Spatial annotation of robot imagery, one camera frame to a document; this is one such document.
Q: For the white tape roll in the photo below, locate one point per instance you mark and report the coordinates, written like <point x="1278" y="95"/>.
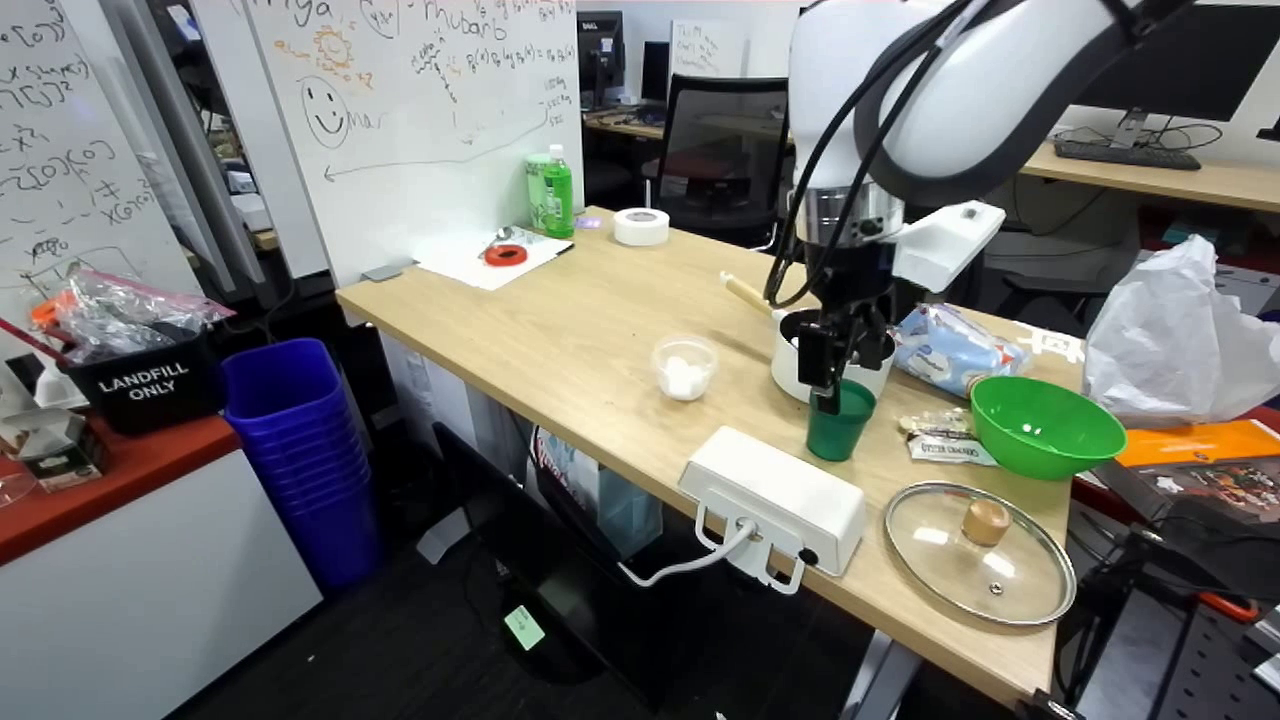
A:
<point x="637" y="224"/>

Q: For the white rectangular box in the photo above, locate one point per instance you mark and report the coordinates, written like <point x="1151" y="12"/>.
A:
<point x="795" y="507"/>

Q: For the black landfill bin on shelf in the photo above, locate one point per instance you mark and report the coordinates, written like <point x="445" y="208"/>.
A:
<point x="152" y="388"/>

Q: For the stacked blue bins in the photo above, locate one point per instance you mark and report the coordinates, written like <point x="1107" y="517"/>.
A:
<point x="295" y="418"/>

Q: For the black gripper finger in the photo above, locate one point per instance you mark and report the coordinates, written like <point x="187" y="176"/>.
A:
<point x="816" y="357"/>
<point x="875" y="347"/>

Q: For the large whiteboard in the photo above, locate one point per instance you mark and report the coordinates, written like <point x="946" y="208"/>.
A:
<point x="418" y="116"/>

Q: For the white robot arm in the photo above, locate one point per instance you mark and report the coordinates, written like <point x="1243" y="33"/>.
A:
<point x="906" y="115"/>

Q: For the small clear snack packet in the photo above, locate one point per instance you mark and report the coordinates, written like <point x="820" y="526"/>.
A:
<point x="942" y="439"/>

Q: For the red tape roll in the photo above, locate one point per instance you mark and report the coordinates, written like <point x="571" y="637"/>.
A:
<point x="506" y="252"/>

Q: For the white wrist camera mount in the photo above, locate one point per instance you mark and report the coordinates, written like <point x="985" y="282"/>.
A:
<point x="946" y="243"/>

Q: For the black computer monitor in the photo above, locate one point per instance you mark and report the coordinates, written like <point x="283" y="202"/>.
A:
<point x="1199" y="65"/>

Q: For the red top white cabinet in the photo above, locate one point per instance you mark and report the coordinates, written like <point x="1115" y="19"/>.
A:
<point x="128" y="593"/>

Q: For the white plastic bag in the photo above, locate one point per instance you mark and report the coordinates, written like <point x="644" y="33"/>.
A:
<point x="1171" y="347"/>

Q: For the black office chair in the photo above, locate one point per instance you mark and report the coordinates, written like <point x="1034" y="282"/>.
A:
<point x="723" y="156"/>

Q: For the bright green plastic bowl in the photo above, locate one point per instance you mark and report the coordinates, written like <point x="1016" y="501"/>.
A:
<point x="1040" y="431"/>

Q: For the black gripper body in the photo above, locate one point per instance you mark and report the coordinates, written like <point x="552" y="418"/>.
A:
<point x="850" y="272"/>

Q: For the orange folder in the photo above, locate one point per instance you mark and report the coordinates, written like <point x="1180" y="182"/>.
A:
<point x="1200" y="445"/>

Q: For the blue white snack bag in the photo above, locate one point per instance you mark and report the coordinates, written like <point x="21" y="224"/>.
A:
<point x="949" y="352"/>

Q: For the glass pot lid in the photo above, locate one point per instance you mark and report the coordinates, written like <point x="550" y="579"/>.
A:
<point x="978" y="554"/>

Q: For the green soap bottle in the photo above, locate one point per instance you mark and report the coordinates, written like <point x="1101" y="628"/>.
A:
<point x="550" y="193"/>

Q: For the dark green plastic cup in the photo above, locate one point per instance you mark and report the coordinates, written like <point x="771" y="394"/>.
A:
<point x="838" y="423"/>

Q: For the small clear plastic container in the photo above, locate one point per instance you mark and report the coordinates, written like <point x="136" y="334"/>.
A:
<point x="684" y="367"/>

